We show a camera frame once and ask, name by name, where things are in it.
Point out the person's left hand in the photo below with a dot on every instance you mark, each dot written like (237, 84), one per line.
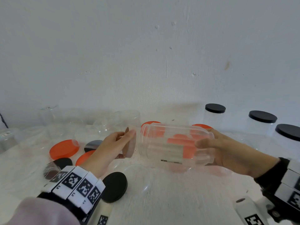
(100, 154)

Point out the person's right hand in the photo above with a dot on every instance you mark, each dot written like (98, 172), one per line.
(239, 156)

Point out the person's right thumb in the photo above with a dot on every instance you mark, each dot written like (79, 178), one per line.
(216, 133)

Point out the person's left thumb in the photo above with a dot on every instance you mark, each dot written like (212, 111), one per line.
(126, 139)

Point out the dark round jar lid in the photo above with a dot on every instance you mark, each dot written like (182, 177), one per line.
(129, 147)

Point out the clear labelled plastic jar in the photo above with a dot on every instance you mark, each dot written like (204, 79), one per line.
(159, 147)

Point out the person's left forearm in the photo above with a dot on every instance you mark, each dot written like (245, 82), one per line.
(44, 212)

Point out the clear jar with black lid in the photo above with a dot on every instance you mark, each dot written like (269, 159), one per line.
(214, 117)
(261, 124)
(287, 141)

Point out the orange jar lid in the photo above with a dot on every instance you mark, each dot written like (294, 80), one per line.
(150, 123)
(63, 149)
(202, 126)
(84, 158)

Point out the black jar lid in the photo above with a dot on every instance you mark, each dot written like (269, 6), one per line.
(114, 187)
(57, 166)
(93, 145)

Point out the left wrist marker band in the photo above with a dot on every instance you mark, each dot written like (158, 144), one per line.
(75, 185)

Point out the wrist marker band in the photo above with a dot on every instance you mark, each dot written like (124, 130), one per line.
(284, 185)
(75, 185)

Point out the cluster of empty clear jars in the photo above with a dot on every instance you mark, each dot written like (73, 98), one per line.
(58, 124)

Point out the white marker block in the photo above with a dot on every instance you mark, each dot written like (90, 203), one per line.
(252, 212)
(103, 215)

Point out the right wrist marker band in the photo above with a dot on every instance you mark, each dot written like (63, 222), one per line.
(284, 185)

